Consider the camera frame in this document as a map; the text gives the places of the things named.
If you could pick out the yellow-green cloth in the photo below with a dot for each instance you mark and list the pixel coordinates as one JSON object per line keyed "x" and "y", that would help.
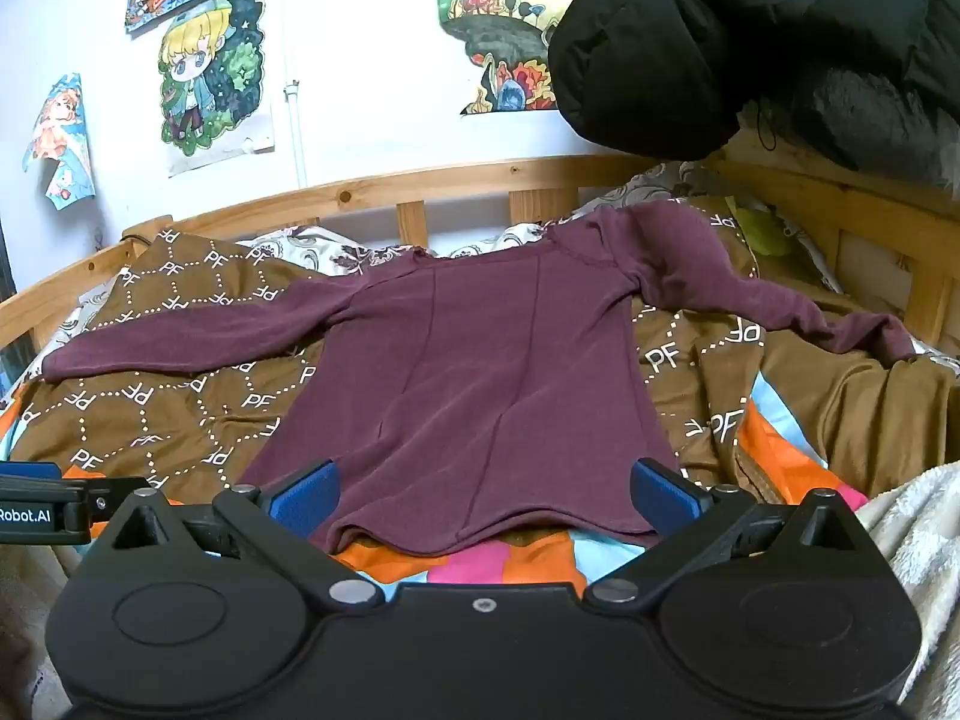
{"x": 761, "y": 229}

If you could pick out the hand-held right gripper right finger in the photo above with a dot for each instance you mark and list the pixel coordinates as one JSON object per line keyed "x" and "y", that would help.
{"x": 664, "y": 501}

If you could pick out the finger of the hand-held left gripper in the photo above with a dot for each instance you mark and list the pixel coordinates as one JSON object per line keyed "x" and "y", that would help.
{"x": 105, "y": 486}

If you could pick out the blond cartoon figure wall poster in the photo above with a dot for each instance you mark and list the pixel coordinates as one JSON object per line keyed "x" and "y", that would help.
{"x": 206, "y": 75}

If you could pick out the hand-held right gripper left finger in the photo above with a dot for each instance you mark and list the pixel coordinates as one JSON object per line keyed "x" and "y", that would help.
{"x": 306, "y": 501}

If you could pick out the brown patterned blanket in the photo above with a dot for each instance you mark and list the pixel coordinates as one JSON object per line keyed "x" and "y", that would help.
{"x": 187, "y": 405}

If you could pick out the wooden bed frame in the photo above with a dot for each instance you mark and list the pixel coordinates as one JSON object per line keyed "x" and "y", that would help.
{"x": 450, "y": 180}

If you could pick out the landscape painting wall poster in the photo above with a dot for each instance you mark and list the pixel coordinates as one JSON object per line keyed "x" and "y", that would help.
{"x": 502, "y": 22}

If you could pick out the black puffer jacket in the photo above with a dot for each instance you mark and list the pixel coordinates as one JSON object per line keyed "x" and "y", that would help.
{"x": 675, "y": 52}

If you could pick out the small curled cartoon wall poster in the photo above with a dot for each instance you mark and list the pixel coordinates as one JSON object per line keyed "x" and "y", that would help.
{"x": 64, "y": 142}

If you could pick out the floral patterned pillow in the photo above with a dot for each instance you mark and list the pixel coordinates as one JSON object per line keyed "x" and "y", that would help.
{"x": 330, "y": 247}

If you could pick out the white fluffy blanket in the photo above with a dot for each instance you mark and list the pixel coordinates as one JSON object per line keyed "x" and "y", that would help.
{"x": 930, "y": 540}

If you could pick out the white wall conduit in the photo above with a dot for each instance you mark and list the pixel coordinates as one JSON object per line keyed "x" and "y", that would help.
{"x": 298, "y": 135}

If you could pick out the maroon long-sleeved shirt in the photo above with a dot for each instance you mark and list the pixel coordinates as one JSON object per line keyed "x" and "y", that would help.
{"x": 480, "y": 360}

